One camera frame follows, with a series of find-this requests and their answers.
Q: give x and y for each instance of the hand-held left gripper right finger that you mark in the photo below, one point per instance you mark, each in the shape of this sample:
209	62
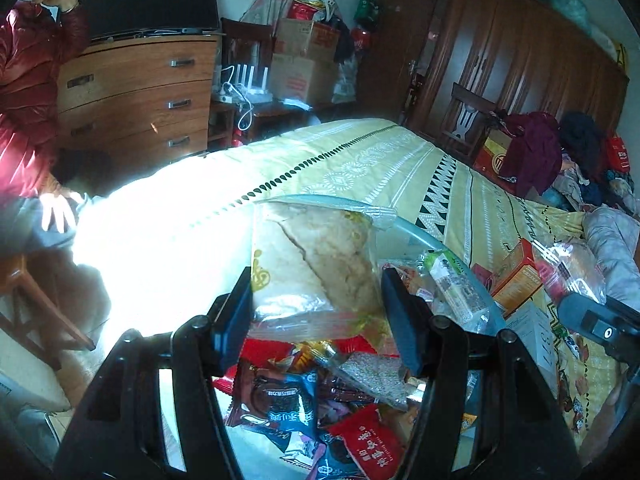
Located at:
405	320

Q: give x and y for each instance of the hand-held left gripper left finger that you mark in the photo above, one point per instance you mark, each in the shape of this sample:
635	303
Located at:
232	310

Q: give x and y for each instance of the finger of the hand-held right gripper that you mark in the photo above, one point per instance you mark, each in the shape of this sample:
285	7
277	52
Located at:
585	317

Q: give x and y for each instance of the clear round pastry packet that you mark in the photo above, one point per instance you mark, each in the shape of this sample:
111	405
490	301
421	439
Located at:
570	270

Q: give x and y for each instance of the green white clear packet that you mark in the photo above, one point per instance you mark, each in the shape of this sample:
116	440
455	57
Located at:
452	285

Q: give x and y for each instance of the clear sesame bar packet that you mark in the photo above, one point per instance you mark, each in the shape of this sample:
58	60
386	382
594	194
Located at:
375	375

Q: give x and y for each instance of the clear plastic container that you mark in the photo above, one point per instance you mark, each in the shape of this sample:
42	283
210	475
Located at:
407	232

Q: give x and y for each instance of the clear flatbread packet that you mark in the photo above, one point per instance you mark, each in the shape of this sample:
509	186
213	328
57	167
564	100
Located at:
310	260

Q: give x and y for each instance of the blue brown snack packet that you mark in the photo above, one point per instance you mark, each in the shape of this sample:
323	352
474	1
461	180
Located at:
295	410

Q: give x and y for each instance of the red printed snack packet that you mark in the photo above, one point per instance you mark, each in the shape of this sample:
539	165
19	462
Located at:
370	440

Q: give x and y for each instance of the white printed box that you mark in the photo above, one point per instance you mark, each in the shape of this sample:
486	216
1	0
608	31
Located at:
535	335

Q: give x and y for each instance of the red orange upright box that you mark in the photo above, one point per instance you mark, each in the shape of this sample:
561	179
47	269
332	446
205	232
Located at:
517	277

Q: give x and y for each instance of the pile of clothes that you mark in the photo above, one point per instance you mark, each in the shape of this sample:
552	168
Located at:
585	185

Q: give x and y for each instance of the red tote bag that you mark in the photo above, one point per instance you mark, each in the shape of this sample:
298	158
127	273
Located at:
620	155

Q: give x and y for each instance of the dark garment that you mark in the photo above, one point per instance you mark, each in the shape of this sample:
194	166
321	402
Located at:
580	140

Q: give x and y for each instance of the maroon garment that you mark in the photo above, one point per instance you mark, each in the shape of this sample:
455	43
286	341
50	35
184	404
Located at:
532	145

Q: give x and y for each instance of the red gift box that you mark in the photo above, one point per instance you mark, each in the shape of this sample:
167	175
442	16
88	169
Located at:
492	157

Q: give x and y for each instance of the wooden side table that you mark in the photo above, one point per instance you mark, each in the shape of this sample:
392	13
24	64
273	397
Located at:
275	117

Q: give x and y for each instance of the wooden stool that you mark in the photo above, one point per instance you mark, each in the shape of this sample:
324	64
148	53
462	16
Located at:
30	290

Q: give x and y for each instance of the wooden chair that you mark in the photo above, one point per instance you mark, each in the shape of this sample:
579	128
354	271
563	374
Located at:
250	40
467	120

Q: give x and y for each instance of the white power strip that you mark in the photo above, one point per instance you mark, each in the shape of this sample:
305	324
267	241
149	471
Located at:
225	94

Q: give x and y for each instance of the white router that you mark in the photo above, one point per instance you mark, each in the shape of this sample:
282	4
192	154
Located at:
252	91

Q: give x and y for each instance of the wooden dresser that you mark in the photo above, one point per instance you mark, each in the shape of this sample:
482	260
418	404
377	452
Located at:
135	105

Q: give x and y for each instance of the cardboard box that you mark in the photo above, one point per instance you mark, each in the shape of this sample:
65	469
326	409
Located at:
305	40
305	80

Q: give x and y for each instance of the white plastic bag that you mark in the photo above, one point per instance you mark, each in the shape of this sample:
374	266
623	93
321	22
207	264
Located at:
345	85

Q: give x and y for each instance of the brown wooden wardrobe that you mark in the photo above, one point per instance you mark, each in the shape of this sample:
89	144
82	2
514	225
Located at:
525	50

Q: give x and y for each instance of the red shopping bag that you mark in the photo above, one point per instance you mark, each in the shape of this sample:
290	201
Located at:
305	10

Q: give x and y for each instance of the teal bag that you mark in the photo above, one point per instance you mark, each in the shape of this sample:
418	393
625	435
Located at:
570	7

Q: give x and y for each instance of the round folded tabletop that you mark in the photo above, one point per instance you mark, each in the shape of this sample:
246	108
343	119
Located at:
270	0

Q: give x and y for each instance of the green bag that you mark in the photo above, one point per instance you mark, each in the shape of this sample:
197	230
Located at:
365	7

